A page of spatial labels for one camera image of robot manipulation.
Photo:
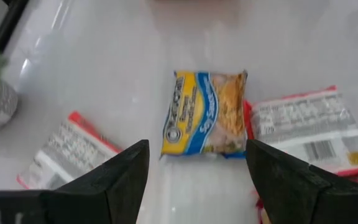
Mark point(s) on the black table edge frame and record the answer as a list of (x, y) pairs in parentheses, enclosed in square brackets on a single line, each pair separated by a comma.
[(9, 25)]

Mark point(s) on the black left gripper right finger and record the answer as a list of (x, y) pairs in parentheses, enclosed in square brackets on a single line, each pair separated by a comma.
[(291, 193)]

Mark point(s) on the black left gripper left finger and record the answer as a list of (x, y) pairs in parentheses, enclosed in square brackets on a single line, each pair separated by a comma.
[(110, 193)]

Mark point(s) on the orange Maruchan ramen pack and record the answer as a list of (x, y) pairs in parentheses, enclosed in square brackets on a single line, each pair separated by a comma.
[(306, 124), (73, 149)]

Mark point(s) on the blue yellow Maruchan ramen pack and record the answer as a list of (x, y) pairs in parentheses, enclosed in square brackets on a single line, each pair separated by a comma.
[(197, 115)]

